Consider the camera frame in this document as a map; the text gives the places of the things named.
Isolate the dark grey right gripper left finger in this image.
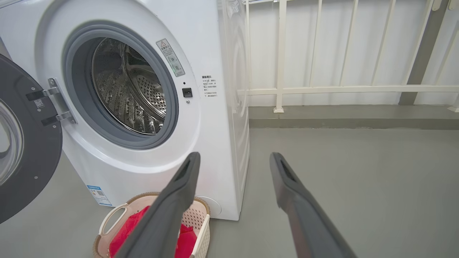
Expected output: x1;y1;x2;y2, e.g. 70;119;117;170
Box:
115;152;201;258

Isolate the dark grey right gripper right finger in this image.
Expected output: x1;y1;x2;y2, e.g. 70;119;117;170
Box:
270;152;357;258

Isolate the red and white garment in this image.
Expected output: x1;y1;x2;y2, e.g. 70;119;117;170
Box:
109;205;198;258

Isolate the black round glass washer door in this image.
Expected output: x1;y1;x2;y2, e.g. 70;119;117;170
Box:
0;54;63;224

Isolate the cream perforated laundry basket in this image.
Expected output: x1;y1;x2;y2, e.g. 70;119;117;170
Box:
93;192;211;258

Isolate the white front-load washing machine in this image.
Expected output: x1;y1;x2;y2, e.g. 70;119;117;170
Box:
0;0;250;221

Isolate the steel washer drum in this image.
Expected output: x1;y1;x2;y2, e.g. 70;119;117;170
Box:
91;38;167;135

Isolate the printed warning text label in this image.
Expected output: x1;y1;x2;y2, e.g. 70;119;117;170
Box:
202;75;217;98

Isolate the metal washing machine door hinge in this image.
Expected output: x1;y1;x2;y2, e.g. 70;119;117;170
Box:
26;78;77;126

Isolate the grey rubber door gasket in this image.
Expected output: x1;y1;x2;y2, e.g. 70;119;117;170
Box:
62;20;179;150

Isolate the round white drain filter cover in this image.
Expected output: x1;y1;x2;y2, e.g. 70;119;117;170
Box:
197;196;222;217

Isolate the blue energy label sticker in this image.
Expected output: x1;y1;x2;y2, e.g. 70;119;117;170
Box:
86;185;113;206

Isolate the white metal railing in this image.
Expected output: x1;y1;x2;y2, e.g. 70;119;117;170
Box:
237;0;459;113

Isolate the grey warning sticker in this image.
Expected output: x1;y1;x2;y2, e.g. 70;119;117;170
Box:
156;39;186;77

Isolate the grey building pillar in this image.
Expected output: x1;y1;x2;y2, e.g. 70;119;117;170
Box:
399;0;450;105

